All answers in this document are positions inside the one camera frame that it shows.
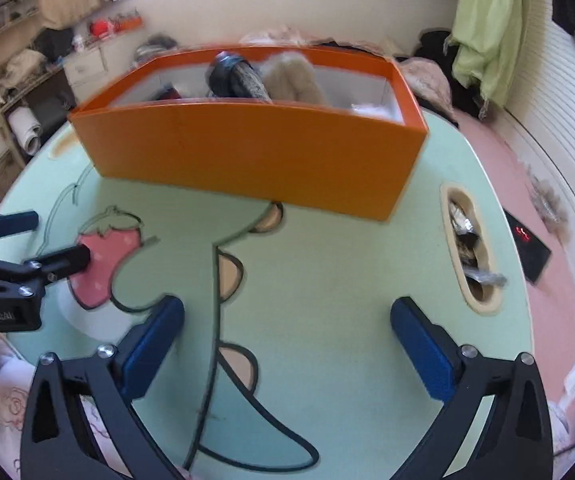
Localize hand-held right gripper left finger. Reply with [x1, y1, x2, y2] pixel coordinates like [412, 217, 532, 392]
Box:
[20, 294, 186, 480]

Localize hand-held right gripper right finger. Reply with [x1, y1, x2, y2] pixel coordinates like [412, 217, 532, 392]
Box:
[390, 296, 554, 480]

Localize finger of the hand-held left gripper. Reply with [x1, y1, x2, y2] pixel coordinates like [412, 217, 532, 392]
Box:
[0, 211, 40, 253]
[0, 244, 92, 296]

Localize orange cardboard box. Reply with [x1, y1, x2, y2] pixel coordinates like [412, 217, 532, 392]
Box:
[68, 46, 428, 222]

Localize black glossy lace-trimmed bag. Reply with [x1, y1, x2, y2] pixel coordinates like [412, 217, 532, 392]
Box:
[205, 51, 273, 105]

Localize brown white fur tail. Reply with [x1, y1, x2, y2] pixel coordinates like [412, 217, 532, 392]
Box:
[260, 51, 328, 107]

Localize green cartoon desktop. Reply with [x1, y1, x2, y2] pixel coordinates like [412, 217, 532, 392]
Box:
[5, 110, 533, 480]

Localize white paper roll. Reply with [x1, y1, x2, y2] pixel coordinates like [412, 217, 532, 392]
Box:
[8, 107, 43, 153]

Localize silver foil wrapper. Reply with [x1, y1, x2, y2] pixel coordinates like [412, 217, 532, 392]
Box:
[462, 267, 508, 288]

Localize white rose-print cloth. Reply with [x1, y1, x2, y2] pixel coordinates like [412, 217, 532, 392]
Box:
[0, 335, 188, 480]

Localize black wrapper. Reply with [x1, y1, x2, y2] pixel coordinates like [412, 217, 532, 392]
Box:
[450, 200, 479, 261]

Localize black phone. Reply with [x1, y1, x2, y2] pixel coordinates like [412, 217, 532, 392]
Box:
[505, 208, 553, 285]

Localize beige clothes pile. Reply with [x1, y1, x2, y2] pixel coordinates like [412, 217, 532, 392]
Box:
[0, 49, 43, 81]

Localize white desk with drawer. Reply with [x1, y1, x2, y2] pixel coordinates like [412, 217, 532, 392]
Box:
[0, 42, 113, 106]

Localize grey fluffy item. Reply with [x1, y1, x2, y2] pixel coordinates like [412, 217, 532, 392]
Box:
[527, 170, 573, 233]

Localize grey folded clothes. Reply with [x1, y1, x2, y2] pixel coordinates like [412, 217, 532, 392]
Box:
[135, 35, 176, 61]

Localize pink floral garment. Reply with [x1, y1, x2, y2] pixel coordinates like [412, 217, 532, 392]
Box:
[400, 57, 455, 121]

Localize black clothes pile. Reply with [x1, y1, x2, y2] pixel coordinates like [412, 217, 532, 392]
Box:
[415, 30, 493, 111]

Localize light green hanging cloth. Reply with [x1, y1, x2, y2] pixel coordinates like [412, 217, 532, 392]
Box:
[451, 0, 525, 111]

